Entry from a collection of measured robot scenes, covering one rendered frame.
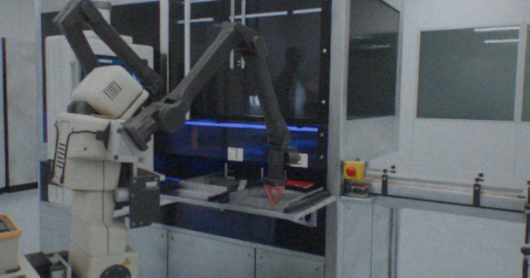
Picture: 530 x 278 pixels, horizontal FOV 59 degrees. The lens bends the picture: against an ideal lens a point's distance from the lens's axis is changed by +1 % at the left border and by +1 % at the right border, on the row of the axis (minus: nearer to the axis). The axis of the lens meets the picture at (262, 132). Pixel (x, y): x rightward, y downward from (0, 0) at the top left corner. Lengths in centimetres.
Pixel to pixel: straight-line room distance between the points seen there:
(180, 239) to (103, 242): 107
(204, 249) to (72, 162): 116
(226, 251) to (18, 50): 504
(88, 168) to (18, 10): 612
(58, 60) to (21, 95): 466
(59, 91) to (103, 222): 84
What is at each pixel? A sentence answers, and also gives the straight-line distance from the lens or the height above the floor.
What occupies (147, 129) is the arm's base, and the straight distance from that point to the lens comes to 135.
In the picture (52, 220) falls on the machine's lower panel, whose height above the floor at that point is 49.
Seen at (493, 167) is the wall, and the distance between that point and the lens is 652.
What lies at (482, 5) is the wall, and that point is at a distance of 660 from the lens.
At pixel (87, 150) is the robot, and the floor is 114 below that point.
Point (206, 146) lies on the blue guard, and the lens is 234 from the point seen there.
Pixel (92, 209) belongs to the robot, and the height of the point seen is 95.
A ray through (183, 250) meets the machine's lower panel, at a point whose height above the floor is 49.
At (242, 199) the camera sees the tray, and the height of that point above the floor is 90.
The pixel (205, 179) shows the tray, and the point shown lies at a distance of 228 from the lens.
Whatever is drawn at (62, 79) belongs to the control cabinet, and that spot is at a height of 136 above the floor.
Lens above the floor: 130
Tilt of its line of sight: 4 degrees down
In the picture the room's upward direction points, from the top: 1 degrees clockwise
